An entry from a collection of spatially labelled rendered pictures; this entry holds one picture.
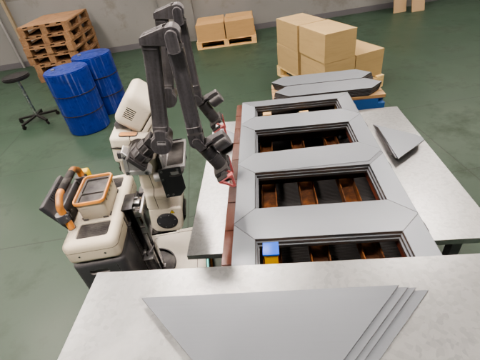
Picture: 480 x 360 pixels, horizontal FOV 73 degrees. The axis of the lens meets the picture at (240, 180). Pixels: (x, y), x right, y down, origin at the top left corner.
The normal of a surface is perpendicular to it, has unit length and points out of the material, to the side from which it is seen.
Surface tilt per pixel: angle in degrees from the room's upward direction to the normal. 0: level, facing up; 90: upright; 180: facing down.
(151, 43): 90
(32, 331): 0
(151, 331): 0
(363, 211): 0
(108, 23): 90
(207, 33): 90
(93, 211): 92
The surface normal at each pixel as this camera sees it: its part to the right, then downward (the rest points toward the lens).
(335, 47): 0.33, 0.54
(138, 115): 0.11, 0.59
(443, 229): -0.12, -0.79
